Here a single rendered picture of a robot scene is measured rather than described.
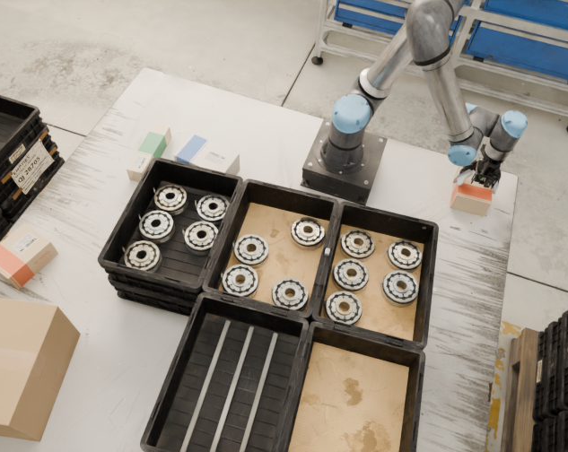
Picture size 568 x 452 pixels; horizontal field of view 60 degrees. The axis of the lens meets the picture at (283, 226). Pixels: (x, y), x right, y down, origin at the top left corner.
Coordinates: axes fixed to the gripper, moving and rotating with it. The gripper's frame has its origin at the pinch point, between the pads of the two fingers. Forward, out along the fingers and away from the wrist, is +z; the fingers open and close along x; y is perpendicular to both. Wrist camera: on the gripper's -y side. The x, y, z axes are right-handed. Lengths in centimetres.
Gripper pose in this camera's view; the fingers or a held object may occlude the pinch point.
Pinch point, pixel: (473, 186)
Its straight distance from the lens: 188.9
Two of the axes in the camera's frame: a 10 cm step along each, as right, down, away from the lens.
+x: 9.6, 2.7, -1.2
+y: -2.9, 7.9, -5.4
